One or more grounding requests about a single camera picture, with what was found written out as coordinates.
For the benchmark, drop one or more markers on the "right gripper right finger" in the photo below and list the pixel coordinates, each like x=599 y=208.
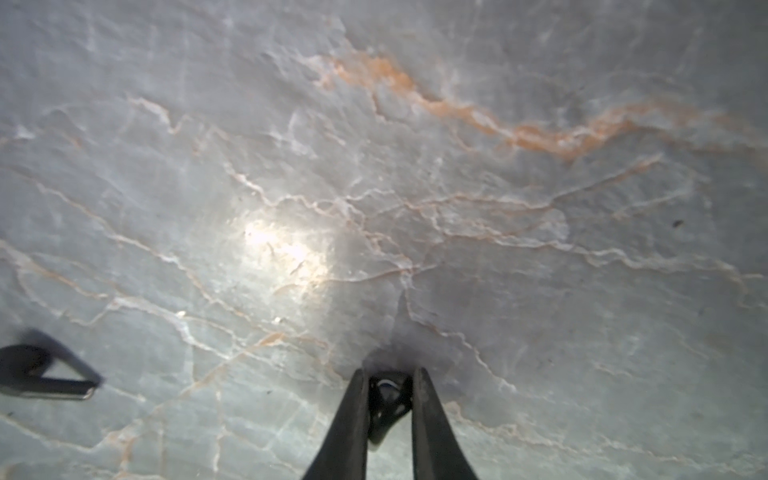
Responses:
x=436 y=452

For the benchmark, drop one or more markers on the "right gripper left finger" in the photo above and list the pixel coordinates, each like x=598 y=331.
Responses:
x=343 y=452

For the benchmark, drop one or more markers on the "black earbud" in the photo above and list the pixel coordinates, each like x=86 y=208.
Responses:
x=389 y=400
x=23 y=374

